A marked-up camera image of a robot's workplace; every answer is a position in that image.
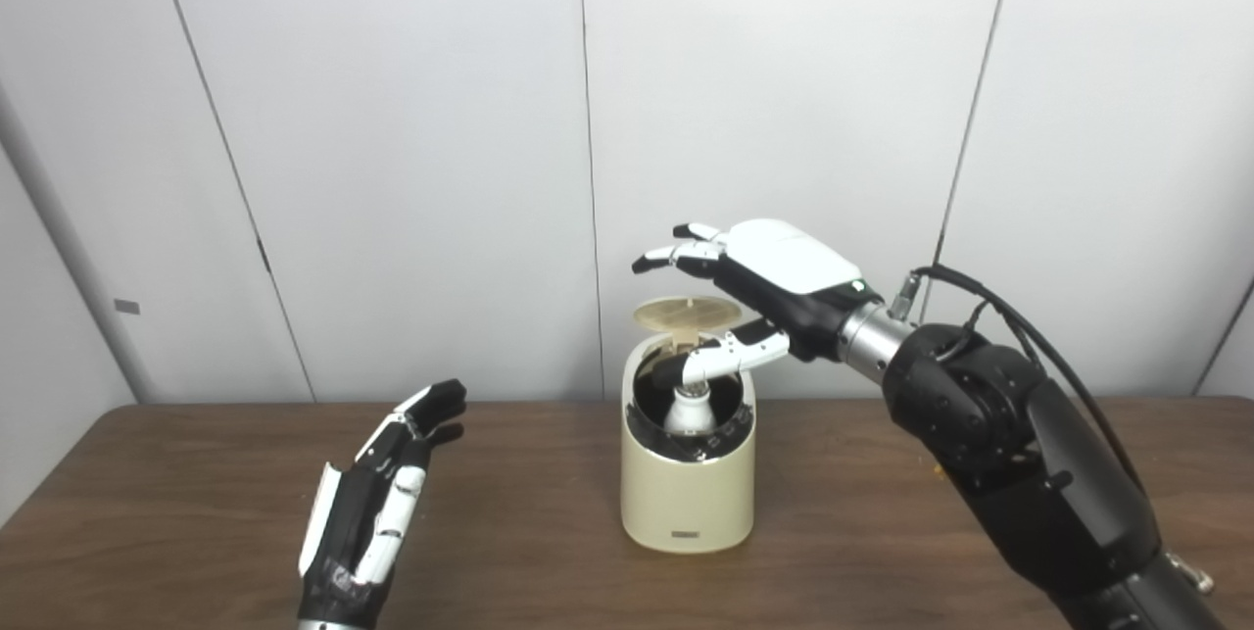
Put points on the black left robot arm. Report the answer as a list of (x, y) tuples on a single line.
[(328, 625)]

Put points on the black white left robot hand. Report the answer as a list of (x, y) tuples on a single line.
[(343, 532)]

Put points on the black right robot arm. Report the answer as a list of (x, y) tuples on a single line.
[(1029, 454)]

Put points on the small grey wall label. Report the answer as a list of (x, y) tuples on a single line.
[(126, 306)]

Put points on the cream round bin lid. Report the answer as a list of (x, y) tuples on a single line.
[(686, 312)]

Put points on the cream-colored bin body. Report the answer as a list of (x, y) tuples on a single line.
[(686, 498)]

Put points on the small white plastic bottle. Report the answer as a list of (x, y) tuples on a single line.
[(691, 412)]

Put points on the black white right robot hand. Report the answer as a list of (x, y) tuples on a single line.
[(794, 267)]

